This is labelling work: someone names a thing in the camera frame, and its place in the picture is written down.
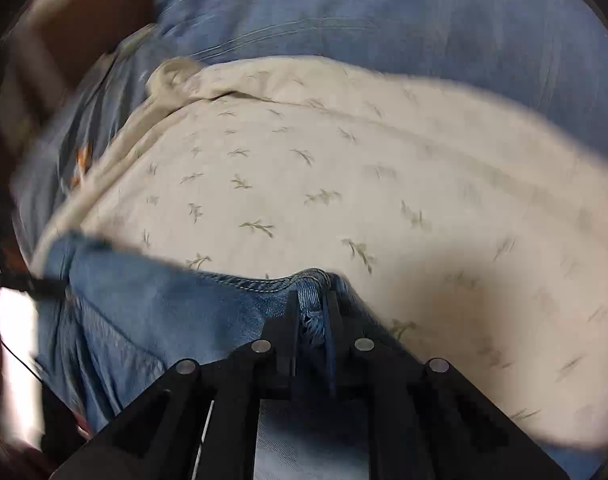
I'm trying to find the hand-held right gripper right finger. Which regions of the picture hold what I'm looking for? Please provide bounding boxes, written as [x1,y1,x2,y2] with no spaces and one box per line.
[325,291,571,480]

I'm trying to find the blue denim pants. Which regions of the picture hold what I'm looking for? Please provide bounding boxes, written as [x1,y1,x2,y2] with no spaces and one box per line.
[34,232,427,480]

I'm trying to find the grey quilt with orange print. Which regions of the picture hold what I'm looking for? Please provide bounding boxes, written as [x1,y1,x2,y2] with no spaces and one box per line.
[11,25,165,261]

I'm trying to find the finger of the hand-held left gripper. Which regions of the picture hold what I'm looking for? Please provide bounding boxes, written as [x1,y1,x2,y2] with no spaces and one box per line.
[0,274,69,302]

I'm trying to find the brown headboard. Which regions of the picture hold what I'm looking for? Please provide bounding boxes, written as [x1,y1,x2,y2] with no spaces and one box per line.
[14,0,162,126]

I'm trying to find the cream leaf-print blanket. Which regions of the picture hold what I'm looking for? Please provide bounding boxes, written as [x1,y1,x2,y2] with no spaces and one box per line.
[29,55,608,453]

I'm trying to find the blue plaid pillow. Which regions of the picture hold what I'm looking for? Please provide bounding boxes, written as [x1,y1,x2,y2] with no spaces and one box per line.
[154,0,608,161]

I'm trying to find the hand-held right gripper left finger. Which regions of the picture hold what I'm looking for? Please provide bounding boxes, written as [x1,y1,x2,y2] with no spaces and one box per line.
[49,289,301,480]

